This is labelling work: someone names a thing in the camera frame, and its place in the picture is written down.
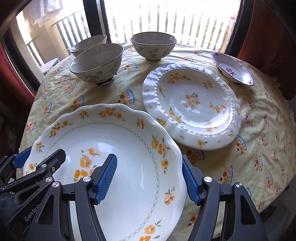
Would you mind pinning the small purple-patterned white dish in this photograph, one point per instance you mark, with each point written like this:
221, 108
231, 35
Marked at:
232, 69

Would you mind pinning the hanging white cloth outside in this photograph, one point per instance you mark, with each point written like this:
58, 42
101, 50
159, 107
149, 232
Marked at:
41, 11

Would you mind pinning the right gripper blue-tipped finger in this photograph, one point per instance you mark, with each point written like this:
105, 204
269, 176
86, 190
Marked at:
21, 158

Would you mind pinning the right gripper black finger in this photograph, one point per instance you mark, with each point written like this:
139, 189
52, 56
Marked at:
44, 170

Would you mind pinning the red curtain right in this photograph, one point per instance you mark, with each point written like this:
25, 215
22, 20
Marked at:
269, 45

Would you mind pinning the floral ceramic bowl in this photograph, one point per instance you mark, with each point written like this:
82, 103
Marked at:
98, 64
153, 45

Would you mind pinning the white ribbed yellow-flower plate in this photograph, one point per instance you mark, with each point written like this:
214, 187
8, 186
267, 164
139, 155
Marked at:
195, 106

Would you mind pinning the large scalloped yellow-flower plate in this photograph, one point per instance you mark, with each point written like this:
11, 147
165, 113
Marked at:
147, 193

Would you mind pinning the balcony railing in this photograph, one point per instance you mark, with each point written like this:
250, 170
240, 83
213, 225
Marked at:
203, 24

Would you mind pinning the black window frame mullion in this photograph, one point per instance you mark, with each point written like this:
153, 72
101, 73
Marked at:
96, 17

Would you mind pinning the red curtain left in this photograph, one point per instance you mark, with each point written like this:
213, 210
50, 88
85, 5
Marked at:
14, 92

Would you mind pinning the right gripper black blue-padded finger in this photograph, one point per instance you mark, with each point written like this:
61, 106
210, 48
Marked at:
53, 218
241, 220

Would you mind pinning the red curtain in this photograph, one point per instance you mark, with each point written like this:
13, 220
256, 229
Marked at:
14, 92
269, 45

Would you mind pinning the outdoor air conditioner unit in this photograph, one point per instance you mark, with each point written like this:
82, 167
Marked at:
45, 68

